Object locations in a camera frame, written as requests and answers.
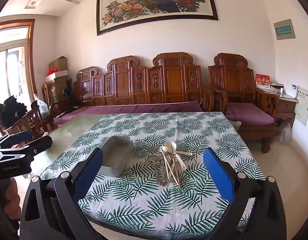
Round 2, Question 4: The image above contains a leaf print tablecloth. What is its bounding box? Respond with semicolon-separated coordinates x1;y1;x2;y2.
39;112;265;240

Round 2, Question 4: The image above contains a framed peacock painting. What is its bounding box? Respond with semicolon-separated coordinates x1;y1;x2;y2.
96;0;219;36

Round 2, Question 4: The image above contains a wooden chair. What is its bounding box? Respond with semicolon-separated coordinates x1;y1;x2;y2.
0;100;55;138

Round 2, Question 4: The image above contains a brown cardboard box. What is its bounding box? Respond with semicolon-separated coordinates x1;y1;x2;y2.
49;56;69;72

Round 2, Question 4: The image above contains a person's left hand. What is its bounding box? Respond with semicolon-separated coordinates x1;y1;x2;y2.
0;177;21;222

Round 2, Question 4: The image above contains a red gift box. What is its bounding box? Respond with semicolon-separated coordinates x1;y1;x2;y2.
255;73;271;88

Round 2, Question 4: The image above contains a purple armchair cushion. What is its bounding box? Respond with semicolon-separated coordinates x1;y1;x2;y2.
225;102;275;126

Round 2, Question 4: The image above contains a large white spoon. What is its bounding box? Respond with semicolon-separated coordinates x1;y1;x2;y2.
164;141;177;156

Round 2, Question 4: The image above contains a grey rectangular container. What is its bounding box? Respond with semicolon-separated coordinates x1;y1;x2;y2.
98;135;134;178

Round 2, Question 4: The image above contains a metal spoon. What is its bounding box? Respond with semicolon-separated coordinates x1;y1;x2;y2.
148;154;162;186

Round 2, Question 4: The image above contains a purple sofa cushion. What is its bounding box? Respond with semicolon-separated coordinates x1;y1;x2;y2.
54;100;204;128

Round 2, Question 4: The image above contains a black clothes pile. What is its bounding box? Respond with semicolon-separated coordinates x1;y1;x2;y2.
0;95;28;126

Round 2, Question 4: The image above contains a clear plastic bag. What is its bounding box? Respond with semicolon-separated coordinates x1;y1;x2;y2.
33;94;50;117

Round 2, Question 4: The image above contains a white wall panel door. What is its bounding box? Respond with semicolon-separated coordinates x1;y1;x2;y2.
294;85;308;126

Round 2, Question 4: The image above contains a white soup spoon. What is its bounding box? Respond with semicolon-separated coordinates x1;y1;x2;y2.
160;147;193;157

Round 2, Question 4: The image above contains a white flat box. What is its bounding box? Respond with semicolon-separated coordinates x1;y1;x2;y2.
45;70;69;82

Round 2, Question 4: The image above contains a wooden framed glass door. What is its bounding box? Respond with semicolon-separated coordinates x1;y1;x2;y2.
0;19;39;140

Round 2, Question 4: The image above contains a carved wooden armchair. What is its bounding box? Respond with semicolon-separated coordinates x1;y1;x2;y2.
208;53;280;154

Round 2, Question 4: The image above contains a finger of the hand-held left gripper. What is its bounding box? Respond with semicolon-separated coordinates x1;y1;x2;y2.
0;135;53;159
0;130;33;149

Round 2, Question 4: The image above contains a green wall electric box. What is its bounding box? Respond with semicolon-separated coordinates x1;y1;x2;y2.
273;19;296;40

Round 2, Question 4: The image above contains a grey plastic bag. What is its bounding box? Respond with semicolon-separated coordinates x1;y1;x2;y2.
275;119;293;144

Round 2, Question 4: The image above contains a carved wooden sofa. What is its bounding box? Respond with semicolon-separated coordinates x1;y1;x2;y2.
74;52;228;113

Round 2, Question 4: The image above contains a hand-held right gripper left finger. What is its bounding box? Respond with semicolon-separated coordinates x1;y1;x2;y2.
20;148;104;240

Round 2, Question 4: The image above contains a small white spoon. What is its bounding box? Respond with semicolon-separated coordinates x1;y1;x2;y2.
173;155;187;170

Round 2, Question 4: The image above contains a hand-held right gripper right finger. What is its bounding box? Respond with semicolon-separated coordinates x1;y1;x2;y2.
203;147;287;240

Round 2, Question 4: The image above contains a wooden side cabinet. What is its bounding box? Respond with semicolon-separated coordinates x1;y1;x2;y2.
275;94;299;130

